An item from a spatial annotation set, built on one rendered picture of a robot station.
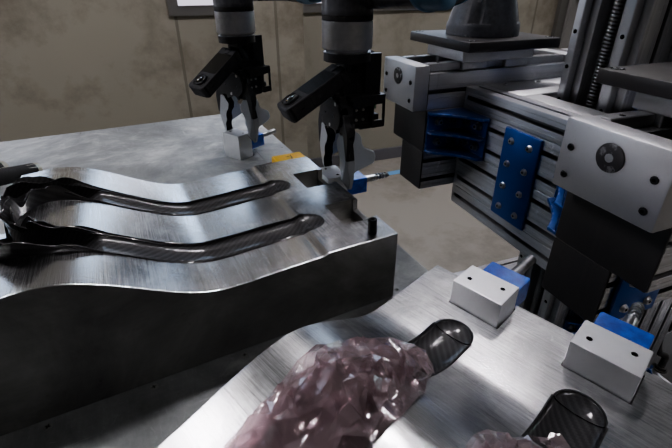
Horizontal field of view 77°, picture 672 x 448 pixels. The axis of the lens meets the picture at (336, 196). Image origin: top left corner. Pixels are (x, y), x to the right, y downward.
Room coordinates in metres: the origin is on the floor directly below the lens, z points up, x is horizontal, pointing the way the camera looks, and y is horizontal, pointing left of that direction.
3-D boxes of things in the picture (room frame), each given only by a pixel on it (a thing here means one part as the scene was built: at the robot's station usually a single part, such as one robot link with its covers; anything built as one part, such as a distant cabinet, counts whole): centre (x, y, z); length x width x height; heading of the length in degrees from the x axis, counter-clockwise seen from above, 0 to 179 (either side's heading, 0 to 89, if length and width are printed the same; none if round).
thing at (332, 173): (0.67, -0.04, 0.83); 0.13 x 0.05 x 0.05; 116
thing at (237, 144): (0.90, 0.18, 0.83); 0.13 x 0.05 x 0.05; 143
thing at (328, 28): (0.67, -0.02, 1.07); 0.08 x 0.08 x 0.05
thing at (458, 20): (0.97, -0.31, 1.09); 0.15 x 0.15 x 0.10
